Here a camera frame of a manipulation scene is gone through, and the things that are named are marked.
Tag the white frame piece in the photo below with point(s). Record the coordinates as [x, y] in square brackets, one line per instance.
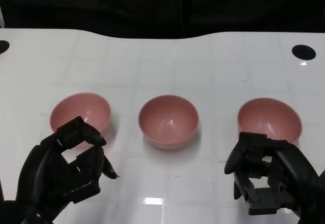
[1, 17]

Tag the black round table grommet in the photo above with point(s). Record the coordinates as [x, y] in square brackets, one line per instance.
[304, 52]
[3, 46]

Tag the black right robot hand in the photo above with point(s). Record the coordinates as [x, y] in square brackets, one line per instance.
[292, 163]

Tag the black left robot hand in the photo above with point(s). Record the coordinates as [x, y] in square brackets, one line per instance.
[53, 168]

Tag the pink plastic bowl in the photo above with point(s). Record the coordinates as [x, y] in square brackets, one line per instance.
[83, 107]
[167, 122]
[269, 117]

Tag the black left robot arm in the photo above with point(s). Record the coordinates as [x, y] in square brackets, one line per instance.
[10, 212]

